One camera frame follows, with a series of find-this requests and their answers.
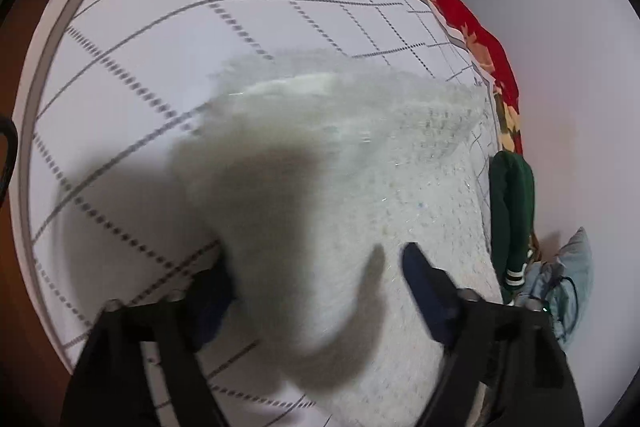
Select green folded garment white stripes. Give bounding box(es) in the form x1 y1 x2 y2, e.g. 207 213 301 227
487 151 536 305

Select light blue denim garment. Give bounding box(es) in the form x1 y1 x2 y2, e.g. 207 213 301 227
515 227 596 350

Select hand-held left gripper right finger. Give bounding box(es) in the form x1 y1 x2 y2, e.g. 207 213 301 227
402 242 586 427

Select white knit jacket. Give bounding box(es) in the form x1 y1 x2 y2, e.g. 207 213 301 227
170 49 506 427

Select white grid floral cloth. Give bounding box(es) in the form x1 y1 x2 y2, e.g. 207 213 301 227
12 0 501 427

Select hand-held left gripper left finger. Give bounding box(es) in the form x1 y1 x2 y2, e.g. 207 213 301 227
60 264 236 427

